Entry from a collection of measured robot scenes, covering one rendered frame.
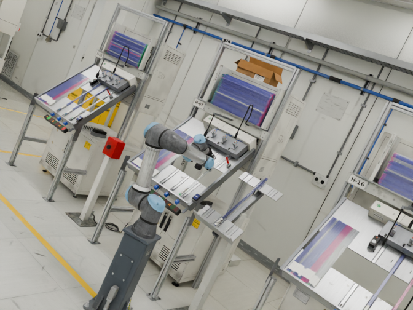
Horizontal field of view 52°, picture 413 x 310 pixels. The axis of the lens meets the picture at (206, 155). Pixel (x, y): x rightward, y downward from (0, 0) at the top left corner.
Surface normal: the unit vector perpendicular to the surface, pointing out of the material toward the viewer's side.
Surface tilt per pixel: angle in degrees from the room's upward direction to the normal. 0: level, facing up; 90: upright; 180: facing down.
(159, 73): 90
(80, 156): 90
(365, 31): 90
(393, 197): 90
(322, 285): 45
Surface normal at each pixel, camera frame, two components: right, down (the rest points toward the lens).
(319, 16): -0.56, -0.13
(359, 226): -0.10, -0.73
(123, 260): -0.28, 0.02
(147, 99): 0.72, 0.42
